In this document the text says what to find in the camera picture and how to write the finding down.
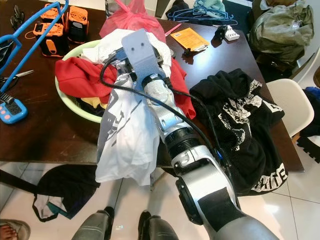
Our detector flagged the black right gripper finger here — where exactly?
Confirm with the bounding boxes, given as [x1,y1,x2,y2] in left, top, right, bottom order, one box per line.
[0,39,17,68]

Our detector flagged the blue plastic hanger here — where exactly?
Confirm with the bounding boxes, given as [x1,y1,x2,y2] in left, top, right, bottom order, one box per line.
[0,0,70,90]
[167,2,238,26]

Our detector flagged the black garment white print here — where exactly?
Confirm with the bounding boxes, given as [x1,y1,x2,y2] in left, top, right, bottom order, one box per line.
[190,69,288,197]

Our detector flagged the steel scissors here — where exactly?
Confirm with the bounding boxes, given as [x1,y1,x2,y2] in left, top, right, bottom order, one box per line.
[1,70,35,86]

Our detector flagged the orange black battery pack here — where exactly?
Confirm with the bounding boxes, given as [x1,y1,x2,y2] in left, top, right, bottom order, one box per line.
[67,6,90,43]
[32,22,63,57]
[41,4,61,23]

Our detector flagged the pink plastic bag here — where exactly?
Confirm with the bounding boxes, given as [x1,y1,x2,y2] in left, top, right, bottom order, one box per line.
[105,0,160,38]

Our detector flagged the blue digital timer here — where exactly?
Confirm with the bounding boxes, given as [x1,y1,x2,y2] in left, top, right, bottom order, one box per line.
[0,97,28,124]

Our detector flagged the pink pen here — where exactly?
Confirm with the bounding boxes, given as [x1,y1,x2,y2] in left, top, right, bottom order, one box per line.
[164,22,182,36]

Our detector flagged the orange booklet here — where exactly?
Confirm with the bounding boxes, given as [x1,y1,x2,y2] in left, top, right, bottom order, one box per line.
[170,27,210,51]

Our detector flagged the pale green basin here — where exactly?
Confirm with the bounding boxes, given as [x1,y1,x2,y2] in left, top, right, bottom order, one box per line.
[55,40,111,124]

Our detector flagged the dark wooden table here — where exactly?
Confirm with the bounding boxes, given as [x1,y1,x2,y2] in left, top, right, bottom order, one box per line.
[0,0,306,173]

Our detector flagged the teal garment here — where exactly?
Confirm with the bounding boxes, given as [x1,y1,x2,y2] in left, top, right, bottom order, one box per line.
[192,0,228,15]

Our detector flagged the white power adapter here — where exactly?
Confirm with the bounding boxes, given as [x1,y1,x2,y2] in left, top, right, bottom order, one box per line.
[212,25,240,42]

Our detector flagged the black garment red print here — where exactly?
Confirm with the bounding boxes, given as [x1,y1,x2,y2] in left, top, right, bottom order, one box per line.
[32,165,101,223]

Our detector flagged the olive green bag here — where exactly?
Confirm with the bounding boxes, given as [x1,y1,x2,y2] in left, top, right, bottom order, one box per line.
[249,0,315,76]

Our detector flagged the robot left leg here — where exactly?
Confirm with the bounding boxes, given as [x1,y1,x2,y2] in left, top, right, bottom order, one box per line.
[71,206,113,240]

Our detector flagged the robot leg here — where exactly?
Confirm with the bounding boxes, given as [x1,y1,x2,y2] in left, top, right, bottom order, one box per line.
[71,206,113,240]
[137,210,181,240]

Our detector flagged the robot right leg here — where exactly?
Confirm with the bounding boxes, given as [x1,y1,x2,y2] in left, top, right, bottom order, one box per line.
[137,210,181,240]

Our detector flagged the navy garment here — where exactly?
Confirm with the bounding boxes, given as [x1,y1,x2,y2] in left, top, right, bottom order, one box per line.
[299,86,320,163]

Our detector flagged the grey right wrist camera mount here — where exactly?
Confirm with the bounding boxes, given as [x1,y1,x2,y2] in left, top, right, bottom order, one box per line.
[120,28,165,81]

